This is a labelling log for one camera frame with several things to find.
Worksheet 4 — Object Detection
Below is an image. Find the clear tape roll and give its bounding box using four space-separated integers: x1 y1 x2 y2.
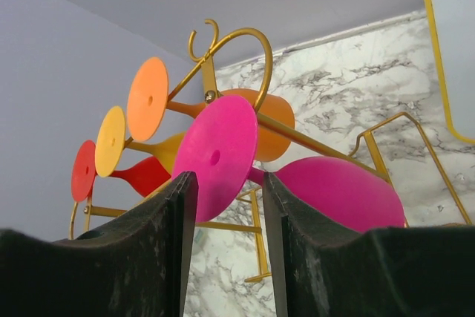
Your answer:
193 229 206 246

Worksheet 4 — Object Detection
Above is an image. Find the magenta wine glass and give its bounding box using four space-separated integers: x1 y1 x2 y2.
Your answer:
171 95 405 232

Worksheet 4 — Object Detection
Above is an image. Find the orange wine glass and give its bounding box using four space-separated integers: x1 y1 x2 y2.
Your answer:
126 56 295 162

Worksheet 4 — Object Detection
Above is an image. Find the gold wire glass rack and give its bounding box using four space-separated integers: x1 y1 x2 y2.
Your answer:
68 18 473 284

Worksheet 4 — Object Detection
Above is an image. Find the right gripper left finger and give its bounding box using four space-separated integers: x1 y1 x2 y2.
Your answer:
1 172 197 316

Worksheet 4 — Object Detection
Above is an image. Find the amber wine glass rear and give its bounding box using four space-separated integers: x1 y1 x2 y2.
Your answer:
94 105 185 177

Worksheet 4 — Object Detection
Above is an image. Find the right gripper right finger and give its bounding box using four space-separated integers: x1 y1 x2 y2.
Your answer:
263 173 474 316

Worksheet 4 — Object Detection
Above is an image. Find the red wine glass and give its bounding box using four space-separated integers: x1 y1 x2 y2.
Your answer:
71 140 171 203

